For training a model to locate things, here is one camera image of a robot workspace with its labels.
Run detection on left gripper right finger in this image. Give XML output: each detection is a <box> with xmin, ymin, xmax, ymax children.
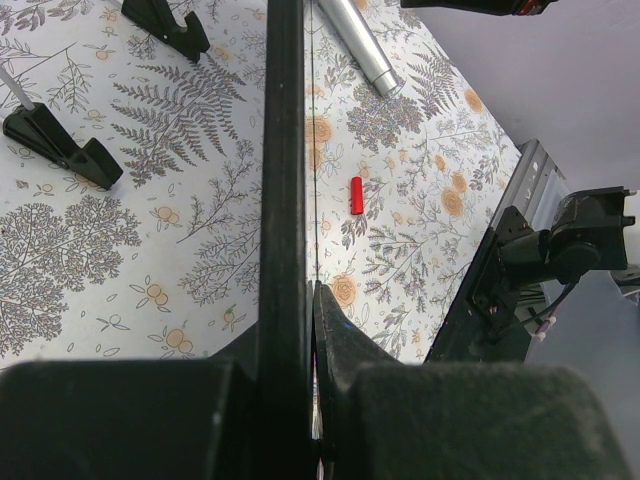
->
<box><xmin>313</xmin><ymin>283</ymin><xmax>632</xmax><ymax>479</ymax></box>

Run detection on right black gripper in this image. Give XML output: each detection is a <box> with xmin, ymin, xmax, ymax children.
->
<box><xmin>400</xmin><ymin>0</ymin><xmax>557</xmax><ymax>16</ymax></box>

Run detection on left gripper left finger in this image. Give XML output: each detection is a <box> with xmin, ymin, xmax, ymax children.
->
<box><xmin>1</xmin><ymin>327</ymin><xmax>257</xmax><ymax>479</ymax></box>

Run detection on red marker cap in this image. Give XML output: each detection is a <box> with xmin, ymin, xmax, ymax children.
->
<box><xmin>350</xmin><ymin>176</ymin><xmax>365</xmax><ymax>216</ymax></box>

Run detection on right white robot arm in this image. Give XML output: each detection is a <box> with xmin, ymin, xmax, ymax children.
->
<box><xmin>470</xmin><ymin>187</ymin><xmax>639</xmax><ymax>305</ymax></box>

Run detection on silver microphone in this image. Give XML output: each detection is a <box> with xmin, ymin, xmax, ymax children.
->
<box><xmin>319</xmin><ymin>0</ymin><xmax>399</xmax><ymax>97</ymax></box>

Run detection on floral patterned table mat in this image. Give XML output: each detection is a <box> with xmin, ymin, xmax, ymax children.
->
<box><xmin>1</xmin><ymin>1</ymin><xmax>519</xmax><ymax>367</ymax></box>

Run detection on black front mounting rail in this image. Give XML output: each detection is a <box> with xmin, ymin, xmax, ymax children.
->
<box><xmin>426</xmin><ymin>206</ymin><xmax>548</xmax><ymax>363</ymax></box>

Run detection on aluminium table frame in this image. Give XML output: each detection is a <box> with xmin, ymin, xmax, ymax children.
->
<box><xmin>490</xmin><ymin>139</ymin><xmax>569</xmax><ymax>231</ymax></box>

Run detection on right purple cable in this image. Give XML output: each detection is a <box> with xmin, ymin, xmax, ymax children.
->
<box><xmin>529</xmin><ymin>279</ymin><xmax>581</xmax><ymax>344</ymax></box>

